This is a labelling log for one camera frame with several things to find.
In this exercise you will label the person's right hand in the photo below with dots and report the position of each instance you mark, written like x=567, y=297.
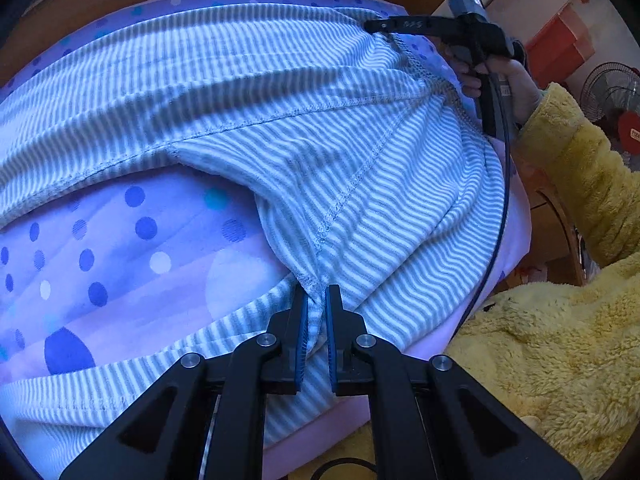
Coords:
x=525, y=87

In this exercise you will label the wooden bed frame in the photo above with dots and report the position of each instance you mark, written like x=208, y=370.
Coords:
x=542, y=240

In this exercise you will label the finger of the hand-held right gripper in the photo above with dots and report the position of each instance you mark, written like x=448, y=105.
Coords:
x=400, y=25

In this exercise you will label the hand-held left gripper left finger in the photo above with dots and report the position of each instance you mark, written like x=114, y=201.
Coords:
x=301, y=340

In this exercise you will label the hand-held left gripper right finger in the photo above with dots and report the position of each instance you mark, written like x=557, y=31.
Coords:
x=331, y=340

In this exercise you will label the grey white striped pants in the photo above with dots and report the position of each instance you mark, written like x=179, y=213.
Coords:
x=350, y=210

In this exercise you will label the yellow fleece robe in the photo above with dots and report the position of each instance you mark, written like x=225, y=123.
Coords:
x=550, y=360

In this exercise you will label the purple dotted bedsheet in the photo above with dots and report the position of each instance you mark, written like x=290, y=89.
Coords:
x=150, y=260

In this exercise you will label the black electric fan red hub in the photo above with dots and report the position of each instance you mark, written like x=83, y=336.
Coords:
x=620, y=110

